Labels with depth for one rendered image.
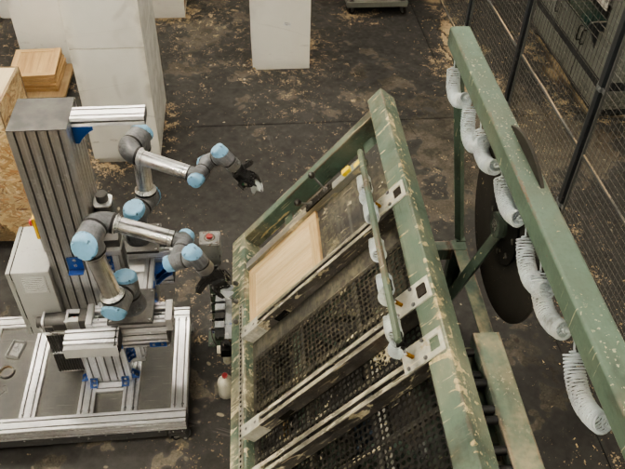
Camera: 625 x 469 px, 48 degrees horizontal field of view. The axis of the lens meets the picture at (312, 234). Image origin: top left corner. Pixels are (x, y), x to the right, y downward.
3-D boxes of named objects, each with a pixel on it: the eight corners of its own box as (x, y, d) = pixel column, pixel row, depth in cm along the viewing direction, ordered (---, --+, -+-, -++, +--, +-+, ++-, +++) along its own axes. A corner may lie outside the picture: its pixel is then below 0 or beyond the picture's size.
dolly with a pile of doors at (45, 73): (24, 75, 700) (16, 47, 678) (77, 73, 704) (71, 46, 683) (10, 110, 655) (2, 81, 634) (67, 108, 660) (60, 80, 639)
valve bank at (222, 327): (212, 303, 417) (209, 275, 400) (236, 302, 418) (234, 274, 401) (209, 373, 381) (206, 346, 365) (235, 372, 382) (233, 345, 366)
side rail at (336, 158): (259, 239, 418) (244, 231, 413) (389, 116, 364) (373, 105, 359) (259, 247, 414) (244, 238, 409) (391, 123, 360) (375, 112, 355)
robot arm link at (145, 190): (131, 213, 387) (118, 133, 349) (144, 197, 398) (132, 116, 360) (152, 219, 385) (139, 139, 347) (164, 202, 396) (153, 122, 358)
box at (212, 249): (202, 252, 422) (199, 231, 410) (221, 251, 423) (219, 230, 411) (201, 266, 414) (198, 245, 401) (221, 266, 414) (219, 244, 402)
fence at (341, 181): (251, 265, 397) (246, 262, 395) (366, 159, 351) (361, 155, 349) (251, 272, 394) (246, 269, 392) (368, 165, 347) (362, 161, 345)
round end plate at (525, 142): (456, 229, 340) (488, 86, 285) (467, 228, 340) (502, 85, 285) (499, 365, 282) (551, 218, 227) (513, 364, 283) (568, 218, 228)
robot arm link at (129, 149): (108, 145, 341) (201, 176, 336) (119, 133, 349) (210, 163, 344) (110, 163, 350) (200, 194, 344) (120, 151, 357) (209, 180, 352)
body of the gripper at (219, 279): (232, 288, 313) (217, 272, 305) (215, 295, 315) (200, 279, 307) (232, 275, 318) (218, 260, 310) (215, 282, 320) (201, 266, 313)
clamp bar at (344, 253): (252, 330, 363) (214, 314, 352) (418, 190, 305) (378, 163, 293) (253, 346, 356) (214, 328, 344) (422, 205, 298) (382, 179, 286)
